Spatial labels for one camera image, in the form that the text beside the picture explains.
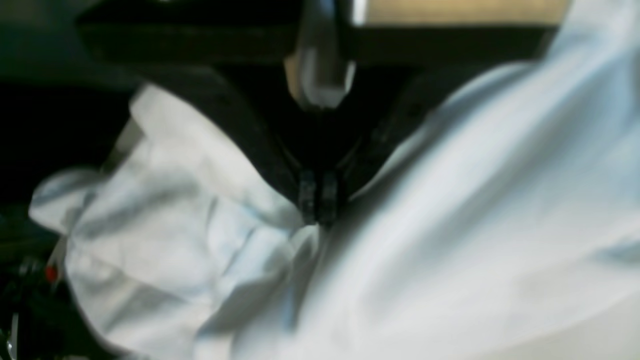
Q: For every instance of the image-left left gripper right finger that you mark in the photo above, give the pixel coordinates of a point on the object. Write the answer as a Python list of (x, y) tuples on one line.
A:
[(403, 58)]

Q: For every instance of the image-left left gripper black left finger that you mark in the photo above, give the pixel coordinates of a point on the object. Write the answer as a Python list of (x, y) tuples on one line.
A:
[(225, 58)]

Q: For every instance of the white t-shirt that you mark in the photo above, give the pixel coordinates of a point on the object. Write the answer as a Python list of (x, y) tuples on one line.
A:
[(505, 227)]

